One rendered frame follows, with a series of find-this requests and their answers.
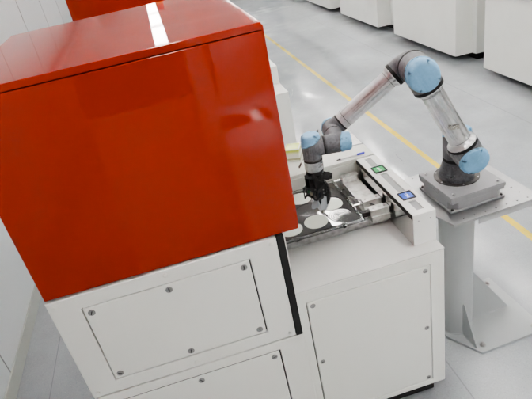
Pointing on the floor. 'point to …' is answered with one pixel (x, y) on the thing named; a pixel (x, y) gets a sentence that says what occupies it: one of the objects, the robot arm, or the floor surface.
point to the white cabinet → (378, 331)
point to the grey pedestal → (476, 298)
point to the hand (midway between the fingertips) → (323, 209)
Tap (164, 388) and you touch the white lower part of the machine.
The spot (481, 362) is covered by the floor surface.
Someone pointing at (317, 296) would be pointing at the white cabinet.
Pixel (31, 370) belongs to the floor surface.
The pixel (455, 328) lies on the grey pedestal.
